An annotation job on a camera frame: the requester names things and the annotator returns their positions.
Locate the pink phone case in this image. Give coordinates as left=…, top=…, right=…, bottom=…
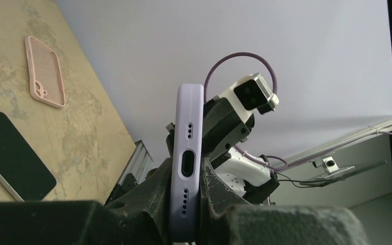
left=24, top=36, right=66, bottom=109

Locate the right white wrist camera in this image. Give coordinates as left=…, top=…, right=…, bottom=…
left=219, top=73, right=279, bottom=123

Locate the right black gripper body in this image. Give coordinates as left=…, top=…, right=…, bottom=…
left=165, top=96, right=255, bottom=163

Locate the black smartphone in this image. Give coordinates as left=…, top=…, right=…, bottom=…
left=0, top=112, right=57, bottom=202

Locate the phone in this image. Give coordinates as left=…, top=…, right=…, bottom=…
left=169, top=84, right=204, bottom=242

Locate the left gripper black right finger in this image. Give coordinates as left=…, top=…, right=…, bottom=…
left=198, top=158, right=371, bottom=244

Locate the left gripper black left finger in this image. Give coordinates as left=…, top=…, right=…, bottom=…
left=0, top=158, right=172, bottom=244

